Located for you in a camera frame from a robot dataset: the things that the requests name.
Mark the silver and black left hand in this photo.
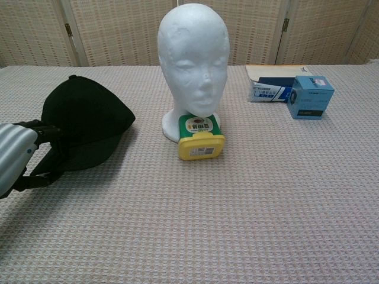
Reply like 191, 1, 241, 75
0, 119, 63, 199

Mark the black baseball cap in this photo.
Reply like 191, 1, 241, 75
14, 75, 136, 192

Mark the white foam mannequin head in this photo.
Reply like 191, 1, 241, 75
157, 2, 230, 140

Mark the woven folding screen panel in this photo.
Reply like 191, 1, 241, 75
346, 0, 379, 65
0, 0, 79, 67
275, 0, 368, 66
69, 0, 285, 67

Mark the green container with yellow lid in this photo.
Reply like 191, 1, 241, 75
177, 114, 226, 162

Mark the beige waffle-weave tablecloth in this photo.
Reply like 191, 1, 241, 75
0, 64, 379, 284

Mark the white and blue mask box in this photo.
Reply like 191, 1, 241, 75
245, 64, 313, 104

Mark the small light blue box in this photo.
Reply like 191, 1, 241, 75
286, 75, 335, 121

